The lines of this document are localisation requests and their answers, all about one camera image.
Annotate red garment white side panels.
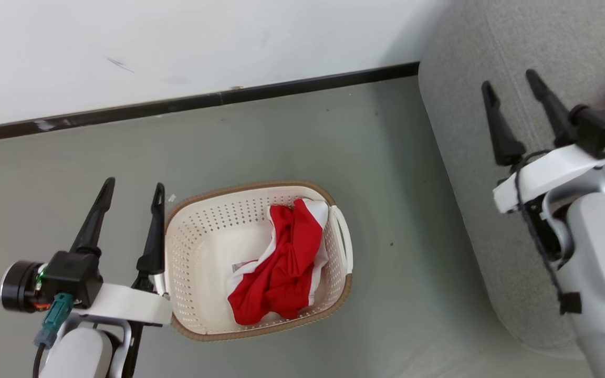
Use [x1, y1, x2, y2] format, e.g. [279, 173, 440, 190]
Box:
[227, 198, 330, 326]

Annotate teal plug left camera cable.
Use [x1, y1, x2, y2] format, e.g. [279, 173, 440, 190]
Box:
[32, 293, 75, 378]

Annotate cream perforated laundry basket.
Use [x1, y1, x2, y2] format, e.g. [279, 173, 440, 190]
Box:
[163, 180, 354, 342]

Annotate grey fabric sofa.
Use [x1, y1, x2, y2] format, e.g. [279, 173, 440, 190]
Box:
[418, 0, 605, 353]

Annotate black skirting board strip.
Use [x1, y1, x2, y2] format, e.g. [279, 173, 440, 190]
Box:
[221, 62, 420, 106]
[0, 93, 223, 144]

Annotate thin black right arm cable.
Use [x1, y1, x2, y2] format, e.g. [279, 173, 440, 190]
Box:
[512, 151, 582, 316]

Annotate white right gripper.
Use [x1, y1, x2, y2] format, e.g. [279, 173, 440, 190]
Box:
[481, 69, 605, 213]

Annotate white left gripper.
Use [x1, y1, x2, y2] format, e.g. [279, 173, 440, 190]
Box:
[70, 177, 173, 327]

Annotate black silver cylindrical motor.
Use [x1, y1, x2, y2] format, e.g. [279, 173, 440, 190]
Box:
[0, 260, 47, 314]

